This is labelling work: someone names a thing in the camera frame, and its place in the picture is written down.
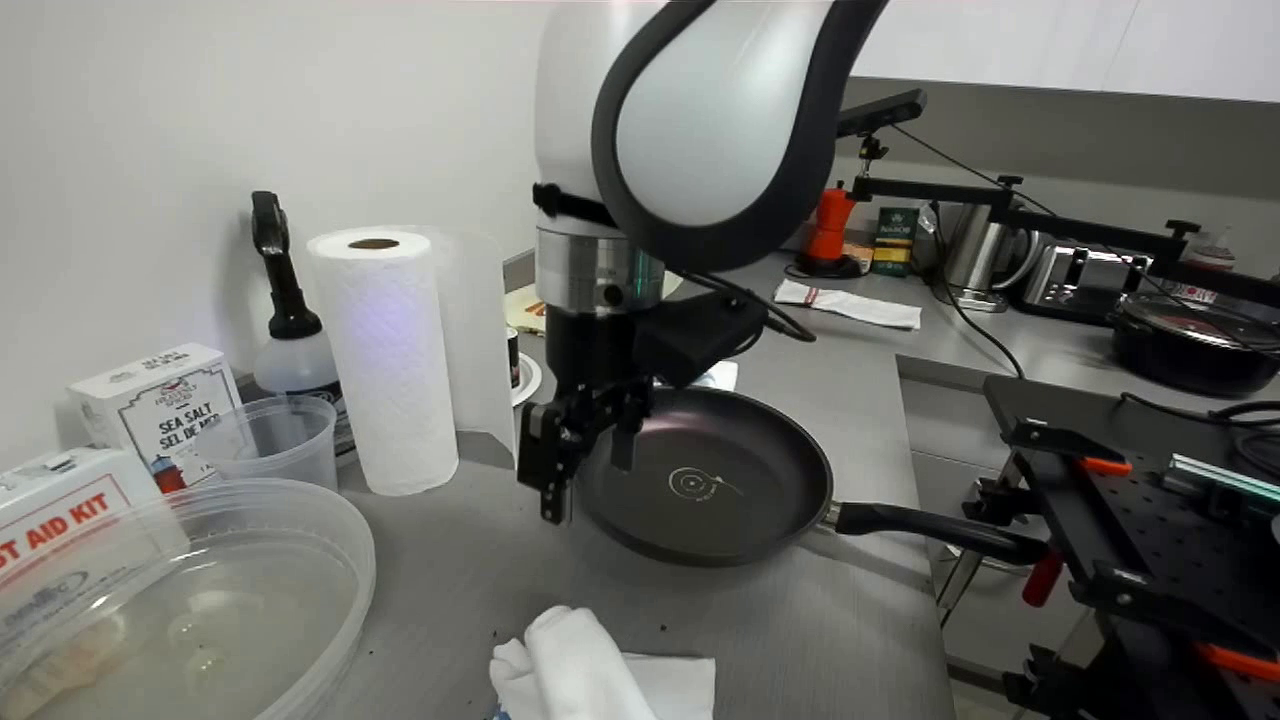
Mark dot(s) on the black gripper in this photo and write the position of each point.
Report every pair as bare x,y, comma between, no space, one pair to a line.
601,350

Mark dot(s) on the black frying pan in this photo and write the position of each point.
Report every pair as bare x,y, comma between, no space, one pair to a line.
723,484

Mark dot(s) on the white towel with blue stripes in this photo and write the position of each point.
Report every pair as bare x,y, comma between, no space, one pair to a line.
723,376
572,660

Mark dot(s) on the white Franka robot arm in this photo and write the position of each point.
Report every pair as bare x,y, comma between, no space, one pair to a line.
723,121

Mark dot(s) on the white paper towel roll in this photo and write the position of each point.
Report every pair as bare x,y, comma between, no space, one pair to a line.
386,363

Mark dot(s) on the round white plate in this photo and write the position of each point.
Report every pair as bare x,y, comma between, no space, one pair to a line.
529,382

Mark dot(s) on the folded white cloth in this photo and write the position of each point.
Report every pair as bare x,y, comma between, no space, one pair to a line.
853,307

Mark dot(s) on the small clear plastic container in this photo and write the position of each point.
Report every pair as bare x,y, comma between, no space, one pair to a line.
284,441

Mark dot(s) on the red moka pot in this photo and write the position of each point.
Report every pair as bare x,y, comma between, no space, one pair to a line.
833,232

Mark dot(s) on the spray bottle with black trigger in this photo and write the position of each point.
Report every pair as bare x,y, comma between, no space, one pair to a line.
288,323

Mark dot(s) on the dark green box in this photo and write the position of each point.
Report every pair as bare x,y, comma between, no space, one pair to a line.
900,240

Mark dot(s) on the large clear plastic bowl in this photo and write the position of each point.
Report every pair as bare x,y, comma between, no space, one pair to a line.
240,627

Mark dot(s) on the white sea salt box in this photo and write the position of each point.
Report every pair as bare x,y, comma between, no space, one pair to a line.
175,415

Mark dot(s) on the silver kettle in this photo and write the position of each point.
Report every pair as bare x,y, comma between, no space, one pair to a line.
985,252

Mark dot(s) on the silver toaster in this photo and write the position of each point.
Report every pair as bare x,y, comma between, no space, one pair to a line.
1085,276

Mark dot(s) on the white first aid kit box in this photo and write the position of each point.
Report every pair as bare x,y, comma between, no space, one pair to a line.
67,525

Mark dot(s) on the black breadboard table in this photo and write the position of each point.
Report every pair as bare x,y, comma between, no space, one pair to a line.
1174,534

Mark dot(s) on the black cooking pot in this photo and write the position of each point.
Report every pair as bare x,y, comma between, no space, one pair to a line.
1186,344

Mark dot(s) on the silver metal bar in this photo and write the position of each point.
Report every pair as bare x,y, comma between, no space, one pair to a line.
1220,477

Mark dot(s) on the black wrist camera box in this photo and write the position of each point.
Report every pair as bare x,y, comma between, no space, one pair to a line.
702,343

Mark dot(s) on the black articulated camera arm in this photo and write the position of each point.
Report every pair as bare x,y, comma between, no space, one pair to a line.
933,191

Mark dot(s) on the black stereo camera bar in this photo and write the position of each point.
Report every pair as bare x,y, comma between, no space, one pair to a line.
887,108

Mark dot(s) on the white wall cabinet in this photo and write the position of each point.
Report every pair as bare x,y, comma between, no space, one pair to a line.
1067,45

